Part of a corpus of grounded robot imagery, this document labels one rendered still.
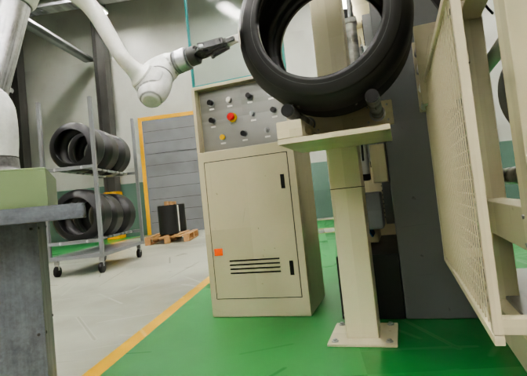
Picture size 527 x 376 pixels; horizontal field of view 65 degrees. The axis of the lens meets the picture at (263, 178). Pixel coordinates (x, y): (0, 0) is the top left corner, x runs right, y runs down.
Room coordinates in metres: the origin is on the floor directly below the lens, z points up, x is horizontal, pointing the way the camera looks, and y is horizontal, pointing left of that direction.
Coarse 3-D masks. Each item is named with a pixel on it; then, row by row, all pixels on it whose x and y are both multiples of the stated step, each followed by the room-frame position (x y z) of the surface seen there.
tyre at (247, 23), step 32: (256, 0) 1.37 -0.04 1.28; (288, 0) 1.63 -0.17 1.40; (384, 0) 1.24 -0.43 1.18; (256, 32) 1.37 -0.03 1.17; (384, 32) 1.25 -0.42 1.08; (256, 64) 1.39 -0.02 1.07; (352, 64) 1.28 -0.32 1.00; (384, 64) 1.28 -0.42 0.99; (288, 96) 1.38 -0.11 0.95; (320, 96) 1.33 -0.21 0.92; (352, 96) 1.33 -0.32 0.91
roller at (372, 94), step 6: (372, 90) 1.29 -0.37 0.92; (366, 96) 1.30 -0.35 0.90; (372, 96) 1.29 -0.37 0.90; (378, 96) 1.29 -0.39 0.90; (366, 102) 1.36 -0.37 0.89; (372, 102) 1.30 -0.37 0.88; (378, 102) 1.33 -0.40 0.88; (372, 108) 1.40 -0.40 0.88; (378, 108) 1.42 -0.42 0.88; (372, 114) 1.54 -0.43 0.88; (378, 114) 1.52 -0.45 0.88
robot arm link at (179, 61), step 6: (174, 54) 1.57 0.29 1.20; (180, 54) 1.56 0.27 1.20; (174, 60) 1.57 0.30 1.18; (180, 60) 1.57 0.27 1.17; (186, 60) 1.57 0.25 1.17; (174, 66) 1.58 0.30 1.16; (180, 66) 1.58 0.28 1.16; (186, 66) 1.58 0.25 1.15; (192, 66) 1.62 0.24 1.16; (180, 72) 1.61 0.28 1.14
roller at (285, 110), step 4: (284, 104) 1.39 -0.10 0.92; (288, 104) 1.38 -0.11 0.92; (284, 108) 1.38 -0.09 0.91; (288, 108) 1.38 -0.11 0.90; (292, 108) 1.37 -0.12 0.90; (284, 112) 1.38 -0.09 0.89; (288, 112) 1.38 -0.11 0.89; (292, 112) 1.38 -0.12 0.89; (296, 112) 1.42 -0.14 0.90; (300, 112) 1.49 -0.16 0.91; (288, 116) 1.38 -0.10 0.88; (292, 116) 1.40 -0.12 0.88; (296, 116) 1.44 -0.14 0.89; (300, 116) 1.48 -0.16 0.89; (304, 116) 1.54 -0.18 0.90; (304, 120) 1.55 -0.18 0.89; (308, 120) 1.60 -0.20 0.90; (312, 124) 1.68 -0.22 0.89
